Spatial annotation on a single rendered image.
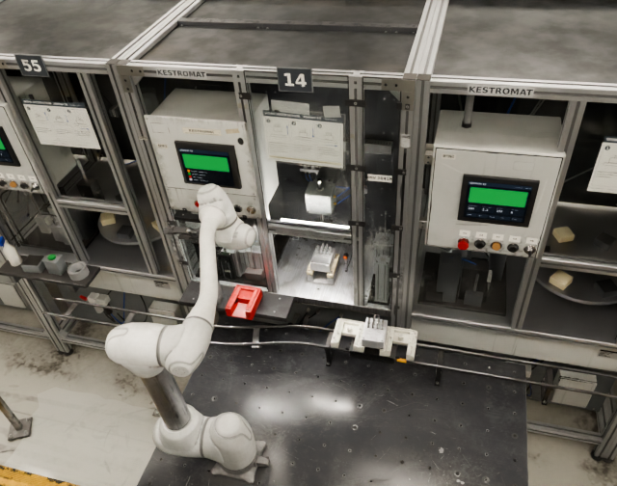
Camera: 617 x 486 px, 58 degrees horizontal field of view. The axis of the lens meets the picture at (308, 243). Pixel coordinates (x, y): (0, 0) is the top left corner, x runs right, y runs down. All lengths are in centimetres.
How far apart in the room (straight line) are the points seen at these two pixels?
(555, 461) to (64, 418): 275
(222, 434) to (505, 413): 119
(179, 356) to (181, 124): 92
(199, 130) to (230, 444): 119
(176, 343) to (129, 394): 189
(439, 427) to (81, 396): 220
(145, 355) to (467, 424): 139
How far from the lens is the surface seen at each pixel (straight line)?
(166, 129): 227
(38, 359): 409
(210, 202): 206
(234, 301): 260
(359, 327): 254
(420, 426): 251
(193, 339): 178
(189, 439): 228
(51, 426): 372
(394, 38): 224
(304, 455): 244
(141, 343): 181
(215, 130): 217
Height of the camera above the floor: 284
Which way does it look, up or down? 41 degrees down
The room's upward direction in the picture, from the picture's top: 5 degrees counter-clockwise
